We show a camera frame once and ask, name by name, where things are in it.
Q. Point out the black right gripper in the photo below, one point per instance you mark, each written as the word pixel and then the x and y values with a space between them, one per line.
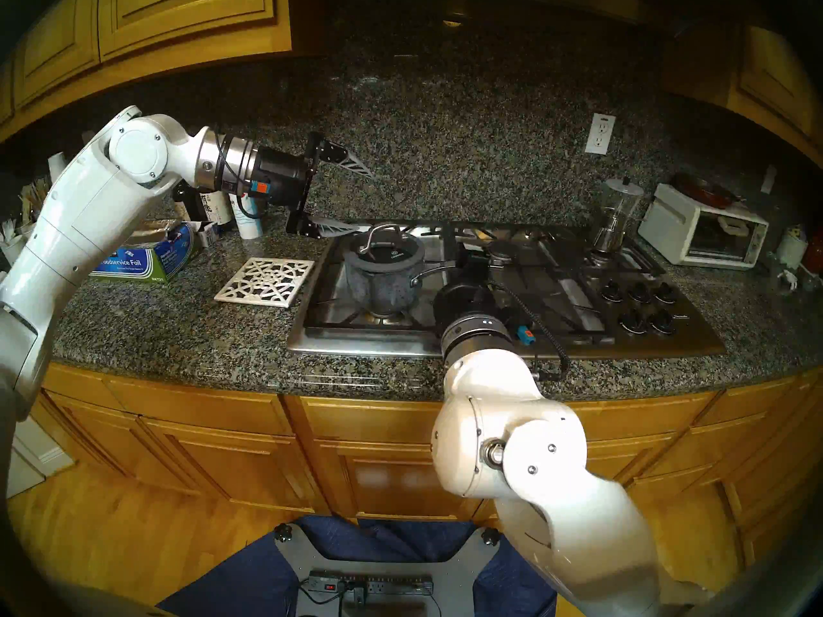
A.
pixel 466 301

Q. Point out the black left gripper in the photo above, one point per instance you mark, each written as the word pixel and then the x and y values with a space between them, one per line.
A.
pixel 280 172

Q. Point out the glass pot lid grey rim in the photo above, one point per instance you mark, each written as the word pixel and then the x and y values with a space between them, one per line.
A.
pixel 392 256

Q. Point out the grey speckled saucepan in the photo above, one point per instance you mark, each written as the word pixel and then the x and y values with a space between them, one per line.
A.
pixel 379 294

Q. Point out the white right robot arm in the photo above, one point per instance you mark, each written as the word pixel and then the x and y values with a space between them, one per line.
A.
pixel 501 416

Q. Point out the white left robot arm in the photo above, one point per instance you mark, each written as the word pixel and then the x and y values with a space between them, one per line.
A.
pixel 83 217

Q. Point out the leaf print salt canister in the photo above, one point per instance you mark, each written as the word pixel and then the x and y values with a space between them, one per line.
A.
pixel 247 227

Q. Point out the stainless gas cooktop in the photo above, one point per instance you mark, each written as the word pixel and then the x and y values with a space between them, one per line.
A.
pixel 360 330

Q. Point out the white lattice trivet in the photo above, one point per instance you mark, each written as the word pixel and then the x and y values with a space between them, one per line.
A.
pixel 265 283

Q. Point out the small white printed box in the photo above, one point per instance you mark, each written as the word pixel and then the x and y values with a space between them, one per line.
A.
pixel 207 235

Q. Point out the dark wine bottle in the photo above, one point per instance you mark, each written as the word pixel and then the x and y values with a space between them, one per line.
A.
pixel 183 201

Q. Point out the glass blender jar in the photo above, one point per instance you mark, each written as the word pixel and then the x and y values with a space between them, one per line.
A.
pixel 618 204

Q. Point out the white toaster oven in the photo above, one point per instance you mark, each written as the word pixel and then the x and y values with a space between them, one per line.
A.
pixel 672 227

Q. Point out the blue green foil box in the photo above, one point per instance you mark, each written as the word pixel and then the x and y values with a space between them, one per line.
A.
pixel 128 265

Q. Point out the blue blanket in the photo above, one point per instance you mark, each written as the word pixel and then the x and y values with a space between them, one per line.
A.
pixel 392 535

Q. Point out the wooden lower cabinets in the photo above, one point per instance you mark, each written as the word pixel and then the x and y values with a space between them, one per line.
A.
pixel 206 416

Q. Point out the wooden cabinets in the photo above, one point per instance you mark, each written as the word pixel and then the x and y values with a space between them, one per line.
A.
pixel 206 416
pixel 141 18

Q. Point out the red frying pan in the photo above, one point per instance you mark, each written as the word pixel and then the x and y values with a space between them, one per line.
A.
pixel 704 191

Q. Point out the wooden upper cabinets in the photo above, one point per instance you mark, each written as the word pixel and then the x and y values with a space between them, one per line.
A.
pixel 141 18

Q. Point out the stack of paper cups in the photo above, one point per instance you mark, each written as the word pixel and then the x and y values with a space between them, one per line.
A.
pixel 58 166

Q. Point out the grey power strip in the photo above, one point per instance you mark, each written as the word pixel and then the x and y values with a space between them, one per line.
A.
pixel 392 583

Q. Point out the paper cup wooden utensils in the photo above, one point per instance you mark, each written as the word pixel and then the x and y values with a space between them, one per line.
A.
pixel 38 195

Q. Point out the small white figurine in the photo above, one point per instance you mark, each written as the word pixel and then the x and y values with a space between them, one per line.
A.
pixel 787 278

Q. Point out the paper cup plastic forks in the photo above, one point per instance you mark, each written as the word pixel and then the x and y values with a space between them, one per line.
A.
pixel 8 246

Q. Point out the wooden corner upper cabinet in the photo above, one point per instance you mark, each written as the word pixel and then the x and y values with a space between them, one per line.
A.
pixel 771 82

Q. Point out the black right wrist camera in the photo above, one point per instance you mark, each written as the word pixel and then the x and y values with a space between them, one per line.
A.
pixel 472 268

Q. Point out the white double wall outlet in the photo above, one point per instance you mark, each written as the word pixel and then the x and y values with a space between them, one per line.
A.
pixel 600 134

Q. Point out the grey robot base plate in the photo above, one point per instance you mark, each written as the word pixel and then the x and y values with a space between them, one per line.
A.
pixel 453 567

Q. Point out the narrow white wall plate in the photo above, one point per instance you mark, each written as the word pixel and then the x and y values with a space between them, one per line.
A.
pixel 769 180

